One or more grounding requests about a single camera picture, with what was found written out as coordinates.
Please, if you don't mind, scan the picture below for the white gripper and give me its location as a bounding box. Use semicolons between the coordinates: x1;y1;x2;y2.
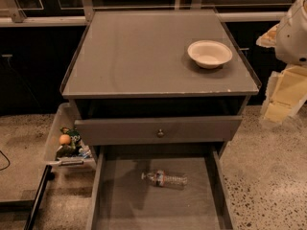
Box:
256;24;307;124

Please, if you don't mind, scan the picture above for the clear plastic water bottle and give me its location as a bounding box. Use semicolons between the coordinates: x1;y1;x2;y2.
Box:
141;170;188;190

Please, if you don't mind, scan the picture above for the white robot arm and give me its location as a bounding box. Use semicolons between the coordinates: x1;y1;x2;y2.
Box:
256;0;307;124

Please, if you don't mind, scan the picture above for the grey top drawer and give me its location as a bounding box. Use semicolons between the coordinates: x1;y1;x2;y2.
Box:
75;116;242;146

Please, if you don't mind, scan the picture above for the grey drawer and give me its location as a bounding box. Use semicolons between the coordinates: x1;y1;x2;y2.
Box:
75;116;242;146
85;144;238;230

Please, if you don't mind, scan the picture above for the grey drawer cabinet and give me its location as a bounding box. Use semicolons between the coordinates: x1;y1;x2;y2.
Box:
59;9;263;155

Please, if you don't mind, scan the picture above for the round metal drawer knob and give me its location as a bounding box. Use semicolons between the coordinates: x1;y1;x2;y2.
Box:
156;129;165;138

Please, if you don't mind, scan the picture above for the small clear bottle in bin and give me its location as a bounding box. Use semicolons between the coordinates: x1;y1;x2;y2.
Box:
79;147;92;158

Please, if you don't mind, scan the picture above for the grey middle drawer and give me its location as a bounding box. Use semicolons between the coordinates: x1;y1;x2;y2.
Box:
85;144;238;230

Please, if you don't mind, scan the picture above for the white paper bowl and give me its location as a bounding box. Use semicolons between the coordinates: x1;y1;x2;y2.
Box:
187;40;232;69

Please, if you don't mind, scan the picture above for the green snack bag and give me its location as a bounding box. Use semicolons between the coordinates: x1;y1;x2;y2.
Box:
56;126;82;158

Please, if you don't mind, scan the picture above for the small orange ball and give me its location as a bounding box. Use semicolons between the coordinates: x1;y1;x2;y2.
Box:
59;134;71;145

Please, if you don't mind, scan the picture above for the black metal bar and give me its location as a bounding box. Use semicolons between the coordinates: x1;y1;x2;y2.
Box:
24;165;52;230

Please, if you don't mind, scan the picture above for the grey metal railing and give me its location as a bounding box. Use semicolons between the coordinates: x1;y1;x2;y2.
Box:
0;0;296;25

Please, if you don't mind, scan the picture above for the black floor cable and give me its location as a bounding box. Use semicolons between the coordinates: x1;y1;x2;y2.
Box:
0;149;12;173

